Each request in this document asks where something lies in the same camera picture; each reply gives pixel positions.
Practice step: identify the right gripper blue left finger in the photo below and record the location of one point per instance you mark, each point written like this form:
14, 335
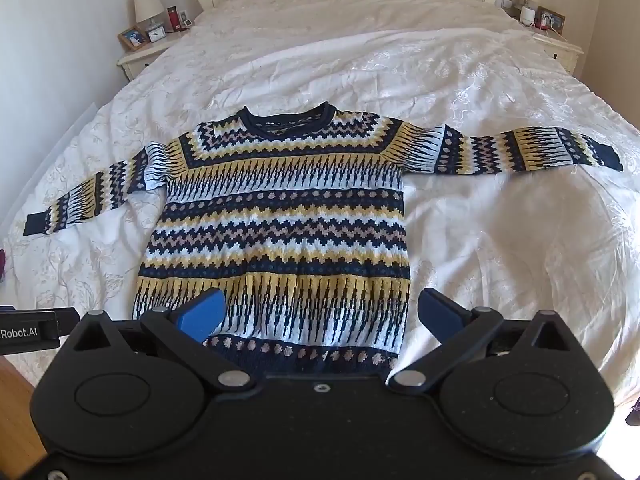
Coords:
193, 321

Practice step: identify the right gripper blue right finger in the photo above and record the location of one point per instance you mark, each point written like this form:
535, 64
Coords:
444, 318

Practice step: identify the navy yellow patterned knit sweater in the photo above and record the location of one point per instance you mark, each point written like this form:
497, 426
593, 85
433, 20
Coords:
298, 219

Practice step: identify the white floral duvet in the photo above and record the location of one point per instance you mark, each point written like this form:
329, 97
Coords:
565, 239

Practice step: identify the cream left nightstand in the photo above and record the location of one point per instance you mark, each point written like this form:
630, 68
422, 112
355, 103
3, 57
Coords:
135, 62

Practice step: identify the cream nightstand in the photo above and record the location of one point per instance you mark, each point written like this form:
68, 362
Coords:
135, 62
558, 47

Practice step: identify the small white alarm clock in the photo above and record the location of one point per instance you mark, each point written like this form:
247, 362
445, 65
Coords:
156, 33

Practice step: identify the cream right nightstand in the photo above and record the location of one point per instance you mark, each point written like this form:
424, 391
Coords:
558, 47

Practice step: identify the small grey device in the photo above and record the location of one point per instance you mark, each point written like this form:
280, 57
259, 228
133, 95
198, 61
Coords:
185, 20

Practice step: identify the red bottle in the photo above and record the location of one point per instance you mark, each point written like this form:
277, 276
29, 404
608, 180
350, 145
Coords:
174, 19

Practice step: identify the white jar on nightstand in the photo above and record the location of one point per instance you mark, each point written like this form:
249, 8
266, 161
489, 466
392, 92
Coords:
527, 16

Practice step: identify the left white table lamp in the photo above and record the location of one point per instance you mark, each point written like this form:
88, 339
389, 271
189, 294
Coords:
146, 12

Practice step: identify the wooden photo frame left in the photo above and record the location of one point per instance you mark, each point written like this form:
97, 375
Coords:
133, 38

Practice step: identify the brown photo frame right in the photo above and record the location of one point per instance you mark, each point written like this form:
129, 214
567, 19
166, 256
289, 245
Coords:
547, 19

